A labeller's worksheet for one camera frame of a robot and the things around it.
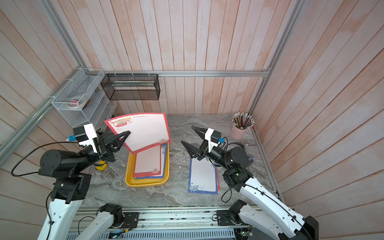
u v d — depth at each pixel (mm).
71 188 414
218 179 865
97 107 835
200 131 564
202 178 876
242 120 1010
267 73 936
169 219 748
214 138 454
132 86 1021
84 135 372
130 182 835
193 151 505
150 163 923
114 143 443
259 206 466
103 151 422
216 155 527
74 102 741
